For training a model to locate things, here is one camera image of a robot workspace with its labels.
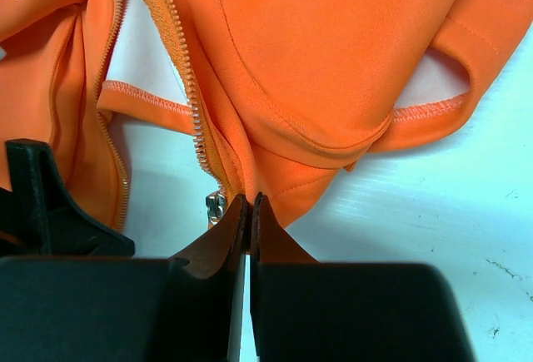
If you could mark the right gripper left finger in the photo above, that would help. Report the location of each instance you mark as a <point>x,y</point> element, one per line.
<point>184,308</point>

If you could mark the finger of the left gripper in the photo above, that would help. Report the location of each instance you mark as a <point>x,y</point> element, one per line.
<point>38,215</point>

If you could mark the orange zip jacket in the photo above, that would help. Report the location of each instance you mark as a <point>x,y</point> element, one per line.
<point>279,95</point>

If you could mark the silver zipper pull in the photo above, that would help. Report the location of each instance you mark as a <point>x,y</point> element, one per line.
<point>216,204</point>

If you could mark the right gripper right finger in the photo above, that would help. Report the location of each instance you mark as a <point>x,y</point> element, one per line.
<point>306,310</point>

